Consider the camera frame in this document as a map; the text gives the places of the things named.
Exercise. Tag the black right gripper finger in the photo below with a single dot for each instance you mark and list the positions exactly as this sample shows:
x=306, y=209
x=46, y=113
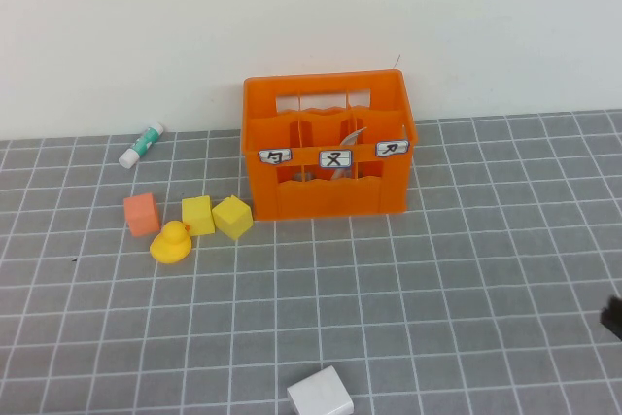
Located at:
x=614, y=318

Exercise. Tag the grey plastic fork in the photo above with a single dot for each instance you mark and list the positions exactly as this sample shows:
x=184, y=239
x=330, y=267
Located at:
x=351, y=139

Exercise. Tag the orange plastic cutlery holder crate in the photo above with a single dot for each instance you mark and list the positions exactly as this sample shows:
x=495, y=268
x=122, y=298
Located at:
x=330, y=201

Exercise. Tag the grey grid-pattern table mat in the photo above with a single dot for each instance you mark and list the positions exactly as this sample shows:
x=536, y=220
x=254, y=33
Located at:
x=486, y=288

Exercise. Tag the paper label with knife character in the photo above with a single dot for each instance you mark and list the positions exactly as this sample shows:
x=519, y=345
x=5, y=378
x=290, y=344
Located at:
x=392, y=148

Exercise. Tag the white rectangular box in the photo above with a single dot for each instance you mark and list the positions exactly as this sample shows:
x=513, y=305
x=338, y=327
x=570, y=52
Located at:
x=321, y=393

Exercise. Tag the paper label with fork character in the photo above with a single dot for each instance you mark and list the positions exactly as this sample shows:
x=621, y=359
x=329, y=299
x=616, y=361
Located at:
x=335, y=158

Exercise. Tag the paper label with spoon character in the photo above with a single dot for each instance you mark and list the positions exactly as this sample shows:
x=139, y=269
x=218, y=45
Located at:
x=275, y=156

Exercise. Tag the yellow foam cube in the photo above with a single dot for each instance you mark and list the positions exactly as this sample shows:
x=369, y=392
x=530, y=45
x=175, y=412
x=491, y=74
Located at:
x=233, y=218
x=198, y=216

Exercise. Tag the yellow rubber duck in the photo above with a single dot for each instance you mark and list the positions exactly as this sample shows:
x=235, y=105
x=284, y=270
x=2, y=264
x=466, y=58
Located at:
x=169, y=246

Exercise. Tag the orange foam cube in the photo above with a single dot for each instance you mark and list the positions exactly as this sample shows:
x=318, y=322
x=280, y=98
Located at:
x=142, y=215

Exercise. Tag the white and green glue stick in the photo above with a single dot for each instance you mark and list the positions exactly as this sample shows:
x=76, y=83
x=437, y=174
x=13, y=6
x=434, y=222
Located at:
x=138, y=148

